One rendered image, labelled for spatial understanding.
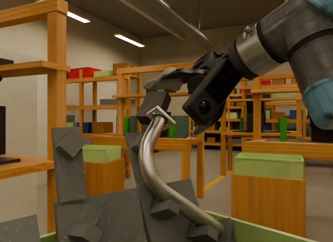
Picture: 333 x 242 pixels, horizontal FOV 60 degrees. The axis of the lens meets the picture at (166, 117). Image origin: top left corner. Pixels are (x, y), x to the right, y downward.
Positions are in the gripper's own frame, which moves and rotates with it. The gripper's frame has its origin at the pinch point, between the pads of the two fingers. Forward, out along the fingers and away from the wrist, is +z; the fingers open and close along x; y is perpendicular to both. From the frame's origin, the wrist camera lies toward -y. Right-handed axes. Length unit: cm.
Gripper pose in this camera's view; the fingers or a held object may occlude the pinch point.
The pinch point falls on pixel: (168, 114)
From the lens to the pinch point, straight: 59.8
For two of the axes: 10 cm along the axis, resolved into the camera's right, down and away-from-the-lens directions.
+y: 3.3, -6.5, 6.8
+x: -7.1, -6.5, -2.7
